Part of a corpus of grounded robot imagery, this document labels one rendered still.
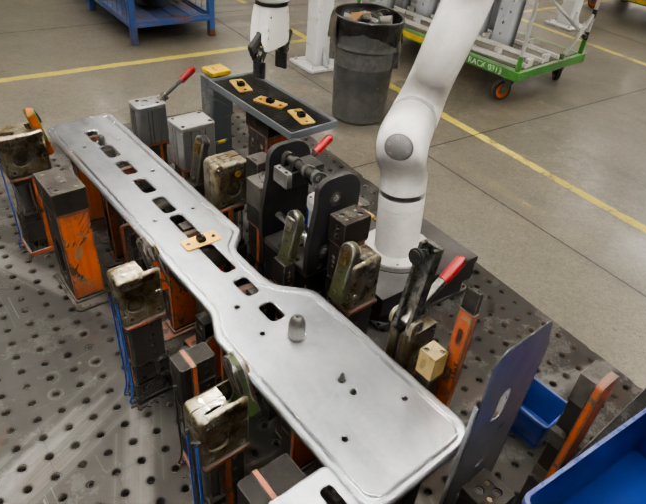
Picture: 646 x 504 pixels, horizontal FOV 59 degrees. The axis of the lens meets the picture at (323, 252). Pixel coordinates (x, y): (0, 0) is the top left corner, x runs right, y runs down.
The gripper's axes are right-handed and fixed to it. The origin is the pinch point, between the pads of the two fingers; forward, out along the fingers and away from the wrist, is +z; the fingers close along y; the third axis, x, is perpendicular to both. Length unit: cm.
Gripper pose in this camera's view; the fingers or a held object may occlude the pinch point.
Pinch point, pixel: (270, 68)
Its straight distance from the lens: 146.6
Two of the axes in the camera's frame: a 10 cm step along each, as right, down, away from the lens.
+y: -5.0, 4.9, -7.1
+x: 8.6, 3.6, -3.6
